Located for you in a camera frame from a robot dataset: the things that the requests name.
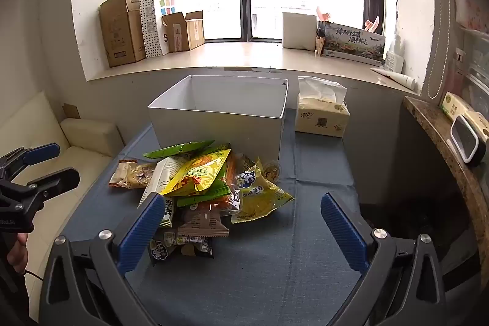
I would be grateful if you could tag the brown bread packet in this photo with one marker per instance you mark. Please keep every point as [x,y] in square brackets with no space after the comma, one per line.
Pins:
[131,175]

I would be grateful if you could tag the polka dot paper bag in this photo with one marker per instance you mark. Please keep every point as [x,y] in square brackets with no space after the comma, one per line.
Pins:
[160,24]

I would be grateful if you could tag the stone counter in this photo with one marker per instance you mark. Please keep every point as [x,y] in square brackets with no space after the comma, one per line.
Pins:
[439,142]

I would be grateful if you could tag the yellow green box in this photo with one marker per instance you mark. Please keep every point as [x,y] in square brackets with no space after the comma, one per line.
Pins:
[454,104]

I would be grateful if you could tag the yellow orange snack packet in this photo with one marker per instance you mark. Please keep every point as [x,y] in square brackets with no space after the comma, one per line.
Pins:
[198,173]

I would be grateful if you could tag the white storage box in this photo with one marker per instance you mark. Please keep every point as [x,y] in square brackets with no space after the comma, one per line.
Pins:
[214,131]

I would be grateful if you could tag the marble windowsill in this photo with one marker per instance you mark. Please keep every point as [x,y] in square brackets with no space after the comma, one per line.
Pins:
[229,58]

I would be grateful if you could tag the white tube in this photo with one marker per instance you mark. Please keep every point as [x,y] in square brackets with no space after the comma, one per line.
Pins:
[397,78]

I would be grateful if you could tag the cream sofa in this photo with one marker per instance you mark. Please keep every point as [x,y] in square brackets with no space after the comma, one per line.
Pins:
[88,135]

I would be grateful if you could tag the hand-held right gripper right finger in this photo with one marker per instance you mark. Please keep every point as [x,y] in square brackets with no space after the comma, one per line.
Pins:
[344,234]

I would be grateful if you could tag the landscape print box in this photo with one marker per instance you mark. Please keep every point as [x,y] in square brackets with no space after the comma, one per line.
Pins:
[351,41]

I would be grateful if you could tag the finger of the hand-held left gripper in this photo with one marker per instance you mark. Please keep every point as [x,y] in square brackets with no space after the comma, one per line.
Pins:
[42,152]
[61,179]

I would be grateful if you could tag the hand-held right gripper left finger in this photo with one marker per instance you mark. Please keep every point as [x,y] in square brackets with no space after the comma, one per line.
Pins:
[139,234]

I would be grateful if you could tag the person's left hand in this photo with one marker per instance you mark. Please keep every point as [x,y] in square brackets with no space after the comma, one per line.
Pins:
[17,253]

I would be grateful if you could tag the tall cardboard box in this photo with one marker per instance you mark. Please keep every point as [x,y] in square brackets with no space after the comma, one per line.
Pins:
[120,35]

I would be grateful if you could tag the small brown paper bag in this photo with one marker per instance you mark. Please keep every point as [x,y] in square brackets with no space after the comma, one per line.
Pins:
[320,43]

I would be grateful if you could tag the clear plastic drawer unit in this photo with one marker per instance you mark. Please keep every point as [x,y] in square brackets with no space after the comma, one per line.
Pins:
[477,58]

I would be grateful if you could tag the white black device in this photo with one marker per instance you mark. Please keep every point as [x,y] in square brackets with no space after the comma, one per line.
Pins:
[464,139]

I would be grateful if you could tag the small jelly cup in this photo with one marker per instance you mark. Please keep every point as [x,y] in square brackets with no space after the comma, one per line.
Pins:
[272,170]

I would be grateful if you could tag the cardboard piece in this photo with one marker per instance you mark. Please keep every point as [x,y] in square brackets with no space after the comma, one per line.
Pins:
[70,111]

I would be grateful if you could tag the white lotion bottle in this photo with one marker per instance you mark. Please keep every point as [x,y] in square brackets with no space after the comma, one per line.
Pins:
[393,60]

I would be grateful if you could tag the white green snack packet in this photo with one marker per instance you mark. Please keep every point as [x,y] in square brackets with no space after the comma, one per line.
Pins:
[162,173]

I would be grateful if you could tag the yellow blue chips packet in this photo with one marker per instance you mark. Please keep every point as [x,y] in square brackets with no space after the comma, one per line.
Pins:
[259,196]

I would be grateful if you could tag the yellow tissue pack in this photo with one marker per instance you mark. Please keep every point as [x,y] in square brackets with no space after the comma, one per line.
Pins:
[321,118]

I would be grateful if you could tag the white black print snack packet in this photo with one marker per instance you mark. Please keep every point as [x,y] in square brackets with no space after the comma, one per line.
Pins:
[168,211]

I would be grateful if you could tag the pink white packet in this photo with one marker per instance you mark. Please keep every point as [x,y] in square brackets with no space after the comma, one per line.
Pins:
[472,13]

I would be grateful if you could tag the white square package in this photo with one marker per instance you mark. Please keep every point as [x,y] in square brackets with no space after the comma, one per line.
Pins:
[300,32]

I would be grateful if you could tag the open cardboard box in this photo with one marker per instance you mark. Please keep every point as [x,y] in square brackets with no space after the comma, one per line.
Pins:
[183,35]

